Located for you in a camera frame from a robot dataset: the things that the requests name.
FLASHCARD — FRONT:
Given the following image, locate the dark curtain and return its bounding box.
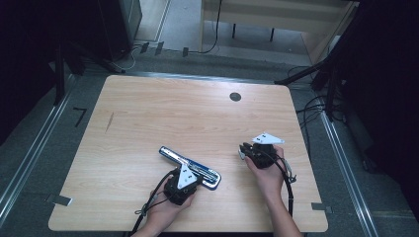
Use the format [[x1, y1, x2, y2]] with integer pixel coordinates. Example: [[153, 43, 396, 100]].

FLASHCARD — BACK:
[[0, 0, 102, 146], [339, 0, 419, 213]]

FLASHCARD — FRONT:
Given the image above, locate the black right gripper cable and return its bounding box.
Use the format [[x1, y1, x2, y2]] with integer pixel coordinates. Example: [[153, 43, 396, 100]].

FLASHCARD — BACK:
[[259, 149, 298, 219]]

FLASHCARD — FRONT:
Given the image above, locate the black cabinet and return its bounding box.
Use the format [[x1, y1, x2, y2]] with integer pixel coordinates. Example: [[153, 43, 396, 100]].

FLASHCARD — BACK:
[[98, 0, 143, 62]]

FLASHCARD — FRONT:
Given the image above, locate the light wooden desk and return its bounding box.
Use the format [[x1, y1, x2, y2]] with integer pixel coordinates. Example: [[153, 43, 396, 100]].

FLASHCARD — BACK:
[[199, 0, 361, 66]]

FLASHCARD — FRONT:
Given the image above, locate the person's left hand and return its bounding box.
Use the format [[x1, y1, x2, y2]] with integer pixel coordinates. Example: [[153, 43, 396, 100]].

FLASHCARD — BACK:
[[144, 176, 196, 231]]

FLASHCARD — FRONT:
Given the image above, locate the black metal stand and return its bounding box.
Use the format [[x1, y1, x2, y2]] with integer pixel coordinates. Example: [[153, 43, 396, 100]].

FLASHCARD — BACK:
[[53, 39, 126, 107], [274, 0, 367, 123]]

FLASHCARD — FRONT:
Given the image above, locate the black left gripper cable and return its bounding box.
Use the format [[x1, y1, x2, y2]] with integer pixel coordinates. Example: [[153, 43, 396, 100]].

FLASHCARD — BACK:
[[130, 168, 181, 237]]

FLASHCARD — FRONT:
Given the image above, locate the blue stapler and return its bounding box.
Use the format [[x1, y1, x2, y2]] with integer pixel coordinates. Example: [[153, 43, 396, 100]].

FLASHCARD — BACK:
[[158, 145, 222, 192]]

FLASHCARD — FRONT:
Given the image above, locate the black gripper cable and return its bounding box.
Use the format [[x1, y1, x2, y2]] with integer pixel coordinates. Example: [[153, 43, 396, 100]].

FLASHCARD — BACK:
[[130, 168, 181, 237], [259, 149, 298, 219]]

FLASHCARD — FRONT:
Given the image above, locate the white floor cable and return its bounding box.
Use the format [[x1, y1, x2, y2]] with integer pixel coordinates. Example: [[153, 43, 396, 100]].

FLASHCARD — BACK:
[[120, 44, 143, 73]]

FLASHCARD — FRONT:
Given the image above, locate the metal floor rail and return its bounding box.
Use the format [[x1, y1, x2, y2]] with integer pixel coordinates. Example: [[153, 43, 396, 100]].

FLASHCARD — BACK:
[[320, 110, 380, 237], [125, 70, 279, 86], [0, 73, 77, 229]]

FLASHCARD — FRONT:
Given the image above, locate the black hanging cable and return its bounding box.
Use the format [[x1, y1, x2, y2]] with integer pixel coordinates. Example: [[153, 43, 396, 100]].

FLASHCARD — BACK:
[[189, 0, 224, 55]]

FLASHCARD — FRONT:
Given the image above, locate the person's right hand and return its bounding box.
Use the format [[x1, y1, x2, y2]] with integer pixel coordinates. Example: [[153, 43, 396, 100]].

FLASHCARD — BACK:
[[243, 144, 290, 202]]

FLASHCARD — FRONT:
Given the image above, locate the bundle of black floor cables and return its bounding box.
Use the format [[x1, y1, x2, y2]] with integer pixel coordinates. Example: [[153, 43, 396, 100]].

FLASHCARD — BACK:
[[287, 64, 348, 160]]

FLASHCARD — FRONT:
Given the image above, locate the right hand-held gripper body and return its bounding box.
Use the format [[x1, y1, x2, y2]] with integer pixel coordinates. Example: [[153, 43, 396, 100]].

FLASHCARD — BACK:
[[245, 132, 287, 170]]

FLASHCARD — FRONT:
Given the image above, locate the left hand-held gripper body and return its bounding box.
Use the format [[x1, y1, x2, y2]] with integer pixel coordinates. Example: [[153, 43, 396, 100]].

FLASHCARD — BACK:
[[163, 163, 204, 207]]

